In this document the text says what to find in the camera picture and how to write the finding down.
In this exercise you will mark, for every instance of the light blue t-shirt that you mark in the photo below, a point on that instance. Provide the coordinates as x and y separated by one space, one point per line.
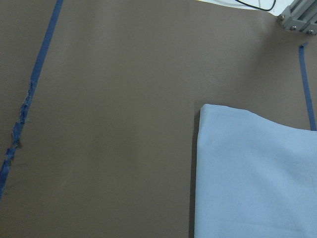
254 178

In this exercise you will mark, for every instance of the aluminium frame post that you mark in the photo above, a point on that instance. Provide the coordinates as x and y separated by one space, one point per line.
300 16

